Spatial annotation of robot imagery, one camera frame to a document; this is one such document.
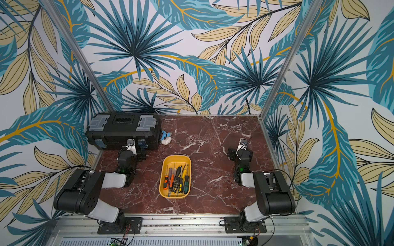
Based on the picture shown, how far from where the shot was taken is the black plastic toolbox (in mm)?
888

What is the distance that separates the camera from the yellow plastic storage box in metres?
0.83

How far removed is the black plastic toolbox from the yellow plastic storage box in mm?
A: 161
